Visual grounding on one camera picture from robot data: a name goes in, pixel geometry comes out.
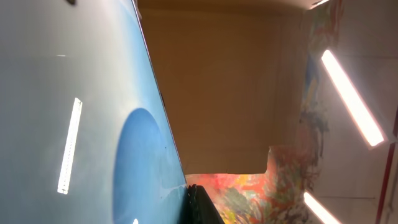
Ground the Galaxy S25 smartphone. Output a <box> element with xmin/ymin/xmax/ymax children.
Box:
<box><xmin>1</xmin><ymin>0</ymin><xmax>189</xmax><ymax>223</ymax></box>

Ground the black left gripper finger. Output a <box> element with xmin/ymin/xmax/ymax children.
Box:
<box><xmin>188</xmin><ymin>184</ymin><xmax>224</xmax><ymax>224</ymax></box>

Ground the red pipe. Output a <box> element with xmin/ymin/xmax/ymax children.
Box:
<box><xmin>375</xmin><ymin>111</ymin><xmax>398</xmax><ymax>224</ymax></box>

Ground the ceiling light strip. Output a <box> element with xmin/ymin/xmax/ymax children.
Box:
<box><xmin>321</xmin><ymin>49</ymin><xmax>387</xmax><ymax>148</ymax></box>
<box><xmin>303</xmin><ymin>190</ymin><xmax>341</xmax><ymax>224</ymax></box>

